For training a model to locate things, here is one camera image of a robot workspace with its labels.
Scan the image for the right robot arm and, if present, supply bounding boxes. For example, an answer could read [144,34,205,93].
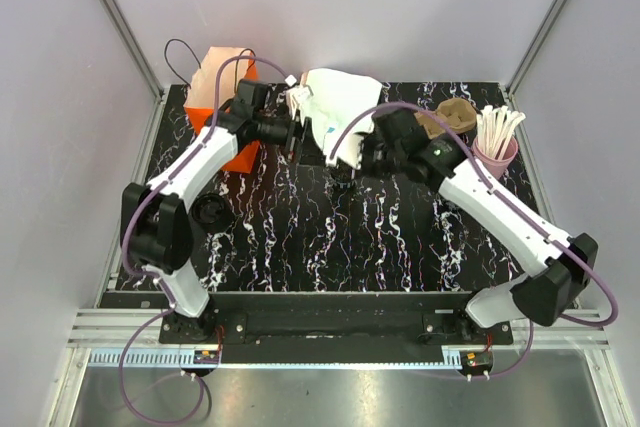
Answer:
[344,102,599,344]

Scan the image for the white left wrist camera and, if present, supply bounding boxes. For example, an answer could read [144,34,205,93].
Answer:
[285,74,313,117]

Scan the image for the pink cup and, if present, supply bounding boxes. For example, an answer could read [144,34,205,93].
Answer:
[472,139,520,181]

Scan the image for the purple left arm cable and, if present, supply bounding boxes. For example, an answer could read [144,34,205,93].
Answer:
[118,55,296,423]

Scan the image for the white wooden stir sticks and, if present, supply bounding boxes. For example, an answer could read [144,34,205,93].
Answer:
[476,105,526,160]

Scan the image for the white folded towel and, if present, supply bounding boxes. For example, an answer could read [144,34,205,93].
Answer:
[295,68,383,156]

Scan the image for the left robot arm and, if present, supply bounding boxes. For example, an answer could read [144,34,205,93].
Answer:
[120,80,304,343]

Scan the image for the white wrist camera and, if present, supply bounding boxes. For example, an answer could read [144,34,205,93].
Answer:
[323,129,363,170]
[285,74,313,117]

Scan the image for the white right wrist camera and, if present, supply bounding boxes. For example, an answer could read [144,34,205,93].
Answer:
[323,129,363,170]

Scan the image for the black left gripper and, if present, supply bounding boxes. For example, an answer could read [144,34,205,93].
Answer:
[253,108,330,168]

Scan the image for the black printed paper cup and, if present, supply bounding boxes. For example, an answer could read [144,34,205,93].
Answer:
[329,167,355,190]

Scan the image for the orange paper bag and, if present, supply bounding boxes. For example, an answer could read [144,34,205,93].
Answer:
[164,38,264,174]

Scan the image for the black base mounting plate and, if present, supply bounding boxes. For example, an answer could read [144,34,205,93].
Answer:
[159,292,513,366]

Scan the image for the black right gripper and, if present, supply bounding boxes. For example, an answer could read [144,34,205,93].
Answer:
[345,136,404,182]

